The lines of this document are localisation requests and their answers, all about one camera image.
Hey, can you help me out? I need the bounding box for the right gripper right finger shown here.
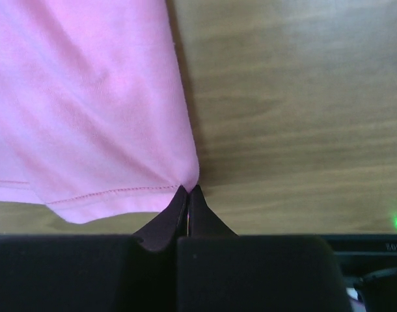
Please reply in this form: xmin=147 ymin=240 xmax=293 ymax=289
xmin=177 ymin=187 xmax=351 ymax=311

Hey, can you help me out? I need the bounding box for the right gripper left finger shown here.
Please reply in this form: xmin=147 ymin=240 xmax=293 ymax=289
xmin=0 ymin=188 xmax=188 ymax=311

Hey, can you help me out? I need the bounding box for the pink t shirt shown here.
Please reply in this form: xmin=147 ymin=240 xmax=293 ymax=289
xmin=0 ymin=1 xmax=199 ymax=224

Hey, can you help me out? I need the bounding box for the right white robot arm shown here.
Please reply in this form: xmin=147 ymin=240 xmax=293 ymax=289
xmin=0 ymin=187 xmax=397 ymax=311

